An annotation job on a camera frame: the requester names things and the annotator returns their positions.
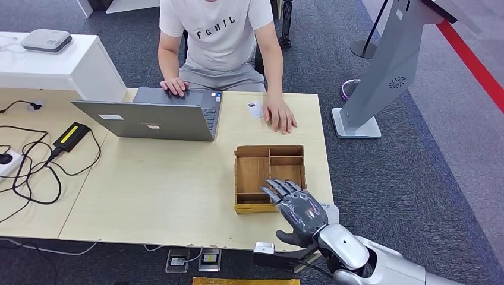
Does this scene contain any person's left hand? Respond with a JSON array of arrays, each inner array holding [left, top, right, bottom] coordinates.
[[262, 92, 298, 135]]

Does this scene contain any person's right hand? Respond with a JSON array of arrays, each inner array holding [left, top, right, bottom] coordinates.
[[160, 77, 190, 97]]

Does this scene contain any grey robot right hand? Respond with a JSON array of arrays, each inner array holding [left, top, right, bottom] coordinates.
[[260, 179, 329, 249]]

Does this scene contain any white ID card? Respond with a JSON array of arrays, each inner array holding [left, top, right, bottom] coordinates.
[[247, 100, 264, 119]]

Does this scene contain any grey card reader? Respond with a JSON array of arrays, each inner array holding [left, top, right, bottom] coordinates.
[[319, 202, 340, 225]]

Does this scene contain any wooden compartment box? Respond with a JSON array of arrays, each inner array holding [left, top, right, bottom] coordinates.
[[234, 144, 307, 215]]

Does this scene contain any person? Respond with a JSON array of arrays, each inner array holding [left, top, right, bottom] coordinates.
[[158, 0, 298, 135]]

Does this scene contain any grey laptop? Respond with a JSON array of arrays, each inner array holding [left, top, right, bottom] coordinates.
[[71, 87, 223, 143]]

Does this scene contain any purple round base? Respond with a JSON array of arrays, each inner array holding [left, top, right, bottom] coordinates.
[[341, 78, 361, 102]]

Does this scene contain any black metal stand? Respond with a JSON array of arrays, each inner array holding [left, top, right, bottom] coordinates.
[[272, 0, 294, 50]]

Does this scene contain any white furniture base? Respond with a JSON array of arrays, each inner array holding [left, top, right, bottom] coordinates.
[[75, 0, 160, 18]]

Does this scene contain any yellow orange floor tape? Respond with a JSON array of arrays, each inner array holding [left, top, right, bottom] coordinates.
[[193, 277, 302, 285]]

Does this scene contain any white cabinet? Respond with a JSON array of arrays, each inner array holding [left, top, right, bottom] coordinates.
[[0, 32, 128, 102]]

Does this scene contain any floor socket with yellow label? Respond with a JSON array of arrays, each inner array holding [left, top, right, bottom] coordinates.
[[198, 248, 222, 273]]

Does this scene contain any black power adapter yellow label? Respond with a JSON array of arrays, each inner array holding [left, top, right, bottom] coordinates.
[[52, 122, 92, 153]]

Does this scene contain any grey kiosk stand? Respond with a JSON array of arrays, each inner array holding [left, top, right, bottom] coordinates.
[[331, 0, 483, 140]]

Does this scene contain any grey flat device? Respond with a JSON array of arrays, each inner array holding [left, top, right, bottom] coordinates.
[[20, 28, 73, 54]]

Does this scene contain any floor socket with white plug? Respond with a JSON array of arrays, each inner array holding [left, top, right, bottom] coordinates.
[[165, 248, 191, 274]]

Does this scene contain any white power strip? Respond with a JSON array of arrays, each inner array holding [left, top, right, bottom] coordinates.
[[0, 150, 24, 184]]

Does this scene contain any thin black adapter cable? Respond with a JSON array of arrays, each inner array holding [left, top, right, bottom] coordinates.
[[0, 128, 103, 224]]

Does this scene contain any black stanchion post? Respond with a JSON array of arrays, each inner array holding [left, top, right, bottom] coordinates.
[[349, 0, 392, 60]]

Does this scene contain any thick black power cable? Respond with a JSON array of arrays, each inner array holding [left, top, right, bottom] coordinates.
[[0, 125, 63, 205]]

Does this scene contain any black cable with plug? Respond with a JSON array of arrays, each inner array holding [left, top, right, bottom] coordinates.
[[0, 100, 43, 115]]

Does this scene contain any white floor cable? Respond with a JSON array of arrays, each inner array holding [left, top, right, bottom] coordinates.
[[0, 235, 102, 257]]

